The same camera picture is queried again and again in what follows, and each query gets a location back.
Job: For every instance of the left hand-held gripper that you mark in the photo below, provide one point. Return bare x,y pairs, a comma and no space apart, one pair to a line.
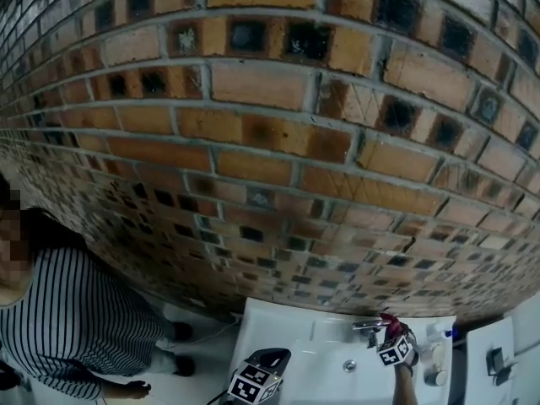
257,378

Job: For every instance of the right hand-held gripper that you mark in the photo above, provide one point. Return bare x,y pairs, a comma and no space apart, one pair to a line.
394,352

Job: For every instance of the chrome faucet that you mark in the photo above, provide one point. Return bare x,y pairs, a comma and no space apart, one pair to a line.
366,325

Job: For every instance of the chrome sink drain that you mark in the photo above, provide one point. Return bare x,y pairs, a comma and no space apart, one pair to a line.
349,365

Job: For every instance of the dark jar pale lid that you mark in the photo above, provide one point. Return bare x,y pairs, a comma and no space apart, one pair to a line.
439,379

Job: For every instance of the white ceramic sink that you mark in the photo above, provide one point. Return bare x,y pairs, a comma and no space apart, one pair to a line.
325,352

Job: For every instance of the white shelf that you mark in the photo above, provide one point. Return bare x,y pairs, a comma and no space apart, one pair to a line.
481,374

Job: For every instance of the black box device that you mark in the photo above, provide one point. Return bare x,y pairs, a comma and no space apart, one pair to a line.
495,359

